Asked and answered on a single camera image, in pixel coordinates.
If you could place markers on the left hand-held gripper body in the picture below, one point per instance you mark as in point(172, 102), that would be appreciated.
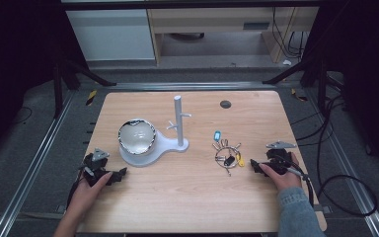
point(93, 164)

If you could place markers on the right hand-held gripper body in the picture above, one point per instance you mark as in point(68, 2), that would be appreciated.
point(281, 158)

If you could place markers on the person's right hand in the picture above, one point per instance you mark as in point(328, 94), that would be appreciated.
point(284, 179)

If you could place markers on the person's left hand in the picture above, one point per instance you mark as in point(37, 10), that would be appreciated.
point(85, 194)

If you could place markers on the yellow black tape strip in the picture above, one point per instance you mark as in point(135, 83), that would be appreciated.
point(91, 97)
point(298, 95)

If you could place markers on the round grey table grommet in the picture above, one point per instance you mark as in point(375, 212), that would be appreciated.
point(225, 104)

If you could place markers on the white peg stand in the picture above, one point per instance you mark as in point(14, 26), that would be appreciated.
point(177, 131)

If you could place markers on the black stand legs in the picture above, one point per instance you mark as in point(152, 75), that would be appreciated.
point(312, 70)
point(59, 85)

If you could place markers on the small white floor object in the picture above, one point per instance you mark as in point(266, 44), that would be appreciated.
point(287, 62)

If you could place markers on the white cabinet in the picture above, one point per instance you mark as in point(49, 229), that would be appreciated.
point(112, 34)

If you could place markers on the light wooden desk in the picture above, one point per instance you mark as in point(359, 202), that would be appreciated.
point(210, 19)

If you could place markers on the aluminium floor rail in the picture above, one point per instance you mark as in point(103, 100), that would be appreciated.
point(36, 164)
point(348, 171)
point(190, 86)

